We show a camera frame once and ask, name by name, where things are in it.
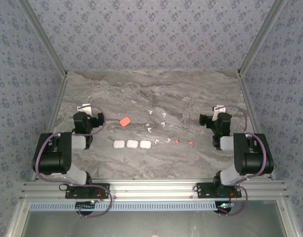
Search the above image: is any small circuit board with light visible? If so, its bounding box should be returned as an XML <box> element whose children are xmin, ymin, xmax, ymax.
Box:
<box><xmin>215</xmin><ymin>201</ymin><xmax>235</xmax><ymax>215</ymax></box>
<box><xmin>75</xmin><ymin>200</ymin><xmax>96</xmax><ymax>215</ymax></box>

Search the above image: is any grey metal panel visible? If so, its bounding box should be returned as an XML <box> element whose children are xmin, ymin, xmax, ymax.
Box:
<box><xmin>22</xmin><ymin>211</ymin><xmax>288</xmax><ymax>237</ymax></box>

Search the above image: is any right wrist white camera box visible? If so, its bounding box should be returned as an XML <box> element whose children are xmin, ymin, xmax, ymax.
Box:
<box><xmin>212</xmin><ymin>105</ymin><xmax>226</xmax><ymax>119</ymax></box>

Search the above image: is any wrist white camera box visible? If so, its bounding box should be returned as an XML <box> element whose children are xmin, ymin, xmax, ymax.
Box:
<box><xmin>77</xmin><ymin>103</ymin><xmax>92</xmax><ymax>116</ymax></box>
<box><xmin>212</xmin><ymin>105</ymin><xmax>226</xmax><ymax>119</ymax></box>

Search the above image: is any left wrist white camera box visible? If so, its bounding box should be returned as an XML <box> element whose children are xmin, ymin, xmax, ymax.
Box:
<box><xmin>77</xmin><ymin>103</ymin><xmax>92</xmax><ymax>116</ymax></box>

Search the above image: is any aluminium table side rail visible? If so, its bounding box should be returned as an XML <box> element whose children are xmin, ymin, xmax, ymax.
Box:
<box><xmin>237</xmin><ymin>73</ymin><xmax>277</xmax><ymax>180</ymax></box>
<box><xmin>30</xmin><ymin>73</ymin><xmax>69</xmax><ymax>182</ymax></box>

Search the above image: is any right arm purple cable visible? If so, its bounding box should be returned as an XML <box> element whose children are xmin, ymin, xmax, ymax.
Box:
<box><xmin>216</xmin><ymin>105</ymin><xmax>269</xmax><ymax>217</ymax></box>

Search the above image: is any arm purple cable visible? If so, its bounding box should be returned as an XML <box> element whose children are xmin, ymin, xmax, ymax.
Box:
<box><xmin>216</xmin><ymin>105</ymin><xmax>269</xmax><ymax>217</ymax></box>
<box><xmin>35</xmin><ymin>105</ymin><xmax>114</xmax><ymax>218</ymax></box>

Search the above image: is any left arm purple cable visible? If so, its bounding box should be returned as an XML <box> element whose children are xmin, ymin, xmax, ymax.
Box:
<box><xmin>35</xmin><ymin>105</ymin><xmax>114</xmax><ymax>218</ymax></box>

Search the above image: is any thin aluminium table edge rail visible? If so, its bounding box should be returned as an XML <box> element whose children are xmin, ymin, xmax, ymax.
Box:
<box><xmin>66</xmin><ymin>70</ymin><xmax>240</xmax><ymax>74</ymax></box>

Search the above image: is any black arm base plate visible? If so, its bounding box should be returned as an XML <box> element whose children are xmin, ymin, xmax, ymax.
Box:
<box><xmin>195</xmin><ymin>182</ymin><xmax>242</xmax><ymax>198</ymax></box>
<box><xmin>64</xmin><ymin>183</ymin><xmax>111</xmax><ymax>199</ymax></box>

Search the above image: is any wide aluminium mounting rail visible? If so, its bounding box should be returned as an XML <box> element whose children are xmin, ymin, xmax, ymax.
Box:
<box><xmin>19</xmin><ymin>179</ymin><xmax>290</xmax><ymax>200</ymax></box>

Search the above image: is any slotted pale cable duct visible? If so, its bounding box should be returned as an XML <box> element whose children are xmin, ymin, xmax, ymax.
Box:
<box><xmin>29</xmin><ymin>200</ymin><xmax>217</xmax><ymax>212</ymax></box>

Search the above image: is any aluminium corner post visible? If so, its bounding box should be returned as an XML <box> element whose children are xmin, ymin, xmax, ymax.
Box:
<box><xmin>236</xmin><ymin>0</ymin><xmax>289</xmax><ymax>77</ymax></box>
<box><xmin>19</xmin><ymin>0</ymin><xmax>68</xmax><ymax>77</ymax></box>

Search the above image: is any aluminium lower frame post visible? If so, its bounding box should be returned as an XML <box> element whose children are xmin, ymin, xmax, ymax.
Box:
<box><xmin>4</xmin><ymin>199</ymin><xmax>31</xmax><ymax>237</ymax></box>
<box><xmin>276</xmin><ymin>199</ymin><xmax>302</xmax><ymax>237</ymax></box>

